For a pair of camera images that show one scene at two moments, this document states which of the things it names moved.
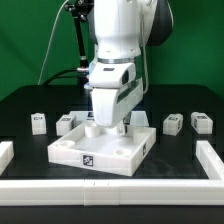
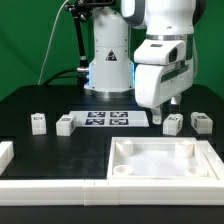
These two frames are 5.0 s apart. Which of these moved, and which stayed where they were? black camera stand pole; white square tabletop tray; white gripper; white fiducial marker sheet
Moved: white square tabletop tray; white gripper
Stayed: black camera stand pole; white fiducial marker sheet
